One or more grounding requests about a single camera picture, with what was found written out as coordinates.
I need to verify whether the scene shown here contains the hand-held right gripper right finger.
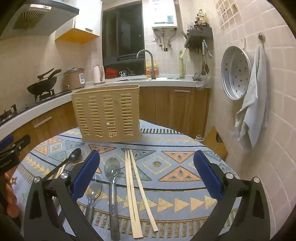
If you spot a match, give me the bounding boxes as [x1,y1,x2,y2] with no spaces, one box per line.
[192,150,271,241]

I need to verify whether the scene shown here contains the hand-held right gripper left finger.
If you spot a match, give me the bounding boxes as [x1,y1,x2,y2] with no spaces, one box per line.
[23,150,102,241]

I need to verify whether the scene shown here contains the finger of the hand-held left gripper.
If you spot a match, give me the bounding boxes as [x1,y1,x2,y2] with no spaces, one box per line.
[9,134,31,156]
[0,135,15,151]

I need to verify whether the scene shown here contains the clear plastic spoon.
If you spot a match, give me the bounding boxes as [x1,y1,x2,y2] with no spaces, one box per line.
[85,175,103,223]

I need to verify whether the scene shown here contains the bamboo chopstick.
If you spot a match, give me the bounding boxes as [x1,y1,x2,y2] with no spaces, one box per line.
[125,150,139,238]
[129,149,159,232]

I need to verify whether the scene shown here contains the beige plastic utensil basket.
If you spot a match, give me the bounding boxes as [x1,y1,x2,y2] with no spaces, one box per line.
[71,84,142,142]

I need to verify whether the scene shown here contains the hanging kitchen utensils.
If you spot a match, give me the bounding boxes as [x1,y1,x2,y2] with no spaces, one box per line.
[200,39,213,76]

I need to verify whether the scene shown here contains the black spoon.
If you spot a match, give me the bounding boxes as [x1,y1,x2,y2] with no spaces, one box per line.
[43,148,82,181]

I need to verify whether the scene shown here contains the wooden chopsticks pair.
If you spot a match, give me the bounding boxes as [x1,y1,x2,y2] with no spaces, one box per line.
[55,162,68,179]

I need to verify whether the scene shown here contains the gas stove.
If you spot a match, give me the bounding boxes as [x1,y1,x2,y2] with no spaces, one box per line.
[0,89,73,126]

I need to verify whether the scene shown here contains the wooden cutting board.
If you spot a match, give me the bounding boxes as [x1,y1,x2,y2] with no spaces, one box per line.
[203,126,228,161]

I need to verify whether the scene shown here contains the white kitchen countertop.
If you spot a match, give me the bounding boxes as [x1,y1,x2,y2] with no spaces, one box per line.
[0,76,212,140]

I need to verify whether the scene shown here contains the patterned blue tablecloth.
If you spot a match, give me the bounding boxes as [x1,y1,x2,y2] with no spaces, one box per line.
[11,119,241,241]

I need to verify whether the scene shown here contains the black wok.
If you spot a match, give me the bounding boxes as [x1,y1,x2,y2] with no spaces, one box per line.
[26,68,62,96]

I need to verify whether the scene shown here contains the wooden base cabinets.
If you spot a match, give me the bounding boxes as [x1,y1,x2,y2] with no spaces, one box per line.
[0,86,211,160]

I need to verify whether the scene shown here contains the brown rice cooker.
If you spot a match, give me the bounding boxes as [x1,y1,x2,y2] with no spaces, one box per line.
[63,67,86,91]

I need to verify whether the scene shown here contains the grey towel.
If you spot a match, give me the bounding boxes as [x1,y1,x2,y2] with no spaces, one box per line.
[234,44,268,150]

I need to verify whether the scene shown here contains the glass pot lid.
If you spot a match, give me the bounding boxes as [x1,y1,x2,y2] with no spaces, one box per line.
[196,72,209,91]

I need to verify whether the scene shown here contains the white electric kettle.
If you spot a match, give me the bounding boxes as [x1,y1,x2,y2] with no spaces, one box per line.
[92,65,106,85]

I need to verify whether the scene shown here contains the red box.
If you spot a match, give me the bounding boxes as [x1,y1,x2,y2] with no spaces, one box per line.
[105,68,120,79]

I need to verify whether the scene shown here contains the aluminium steamer tray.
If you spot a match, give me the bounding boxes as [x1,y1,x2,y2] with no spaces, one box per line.
[221,45,254,101]

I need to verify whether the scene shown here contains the green bottle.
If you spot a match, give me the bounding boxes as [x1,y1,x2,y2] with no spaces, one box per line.
[178,50,187,79]

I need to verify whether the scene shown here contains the steel sink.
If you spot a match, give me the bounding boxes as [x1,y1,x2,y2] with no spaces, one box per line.
[113,77,184,83]

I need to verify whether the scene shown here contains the yellow oil bottle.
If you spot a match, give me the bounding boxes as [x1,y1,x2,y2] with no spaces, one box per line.
[145,60,159,78]

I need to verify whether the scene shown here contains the steel faucet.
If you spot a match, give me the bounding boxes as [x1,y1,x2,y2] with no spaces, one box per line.
[136,49,157,80]

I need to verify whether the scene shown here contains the range hood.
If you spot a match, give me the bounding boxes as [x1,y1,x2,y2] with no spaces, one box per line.
[0,0,80,40]

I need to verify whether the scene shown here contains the dark window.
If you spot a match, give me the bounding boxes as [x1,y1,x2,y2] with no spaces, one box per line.
[102,1,146,68]

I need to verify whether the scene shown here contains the condiment bottles group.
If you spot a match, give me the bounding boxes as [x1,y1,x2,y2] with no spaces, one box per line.
[194,9,210,27]

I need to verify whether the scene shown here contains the white water heater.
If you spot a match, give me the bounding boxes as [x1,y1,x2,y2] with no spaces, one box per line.
[148,0,179,30]

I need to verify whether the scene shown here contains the metal-handled steel spoon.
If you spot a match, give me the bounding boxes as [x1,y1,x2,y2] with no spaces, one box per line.
[104,157,121,241]

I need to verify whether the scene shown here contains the black wall spice rack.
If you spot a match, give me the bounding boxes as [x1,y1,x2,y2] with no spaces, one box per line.
[184,27,213,50]

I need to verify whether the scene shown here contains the white wall cabinet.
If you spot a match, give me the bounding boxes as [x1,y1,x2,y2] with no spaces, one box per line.
[55,0,103,45]

